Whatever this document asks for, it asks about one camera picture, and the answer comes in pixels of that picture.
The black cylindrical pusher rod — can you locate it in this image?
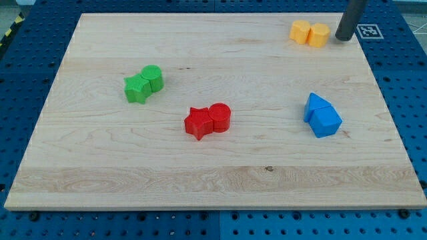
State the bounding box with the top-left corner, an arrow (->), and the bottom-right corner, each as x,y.
335,0 -> 368,41

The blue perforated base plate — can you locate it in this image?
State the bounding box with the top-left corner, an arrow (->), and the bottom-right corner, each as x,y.
1,0 -> 426,239

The white fiducial marker tag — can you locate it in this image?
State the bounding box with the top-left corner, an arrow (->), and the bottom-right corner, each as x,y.
356,23 -> 384,39

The red star block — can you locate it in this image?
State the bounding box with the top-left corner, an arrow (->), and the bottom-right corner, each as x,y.
184,107 -> 214,141

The wooden board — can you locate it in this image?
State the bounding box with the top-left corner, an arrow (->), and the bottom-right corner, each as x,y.
5,13 -> 426,211

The green cylinder block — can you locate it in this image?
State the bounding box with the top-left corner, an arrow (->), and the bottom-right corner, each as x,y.
141,65 -> 164,92

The green star block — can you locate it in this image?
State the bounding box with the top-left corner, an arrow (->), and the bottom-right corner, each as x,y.
124,74 -> 152,104

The blue triangle block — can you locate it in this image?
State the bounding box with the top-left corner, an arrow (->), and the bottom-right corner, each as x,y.
304,93 -> 332,123

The blue cube block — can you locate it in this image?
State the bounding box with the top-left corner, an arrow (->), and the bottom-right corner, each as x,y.
308,106 -> 342,138

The yellow hexagon block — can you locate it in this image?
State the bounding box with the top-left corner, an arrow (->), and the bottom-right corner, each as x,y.
307,23 -> 331,48

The yellow heart block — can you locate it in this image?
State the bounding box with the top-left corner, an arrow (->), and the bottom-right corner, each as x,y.
289,20 -> 311,44

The red cylinder block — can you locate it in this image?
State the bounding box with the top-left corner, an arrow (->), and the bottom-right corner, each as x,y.
208,103 -> 232,133

